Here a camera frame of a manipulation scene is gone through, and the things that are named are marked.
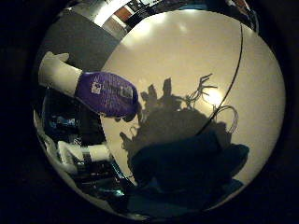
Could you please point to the shelf rack with orange boxes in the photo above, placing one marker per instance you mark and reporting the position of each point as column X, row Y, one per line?
column 124, row 14

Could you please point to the white spray bottle purple label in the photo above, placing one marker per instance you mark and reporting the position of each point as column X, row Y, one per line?
column 102, row 91

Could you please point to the teal cloth with stripes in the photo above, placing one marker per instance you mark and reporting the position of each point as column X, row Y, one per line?
column 187, row 174

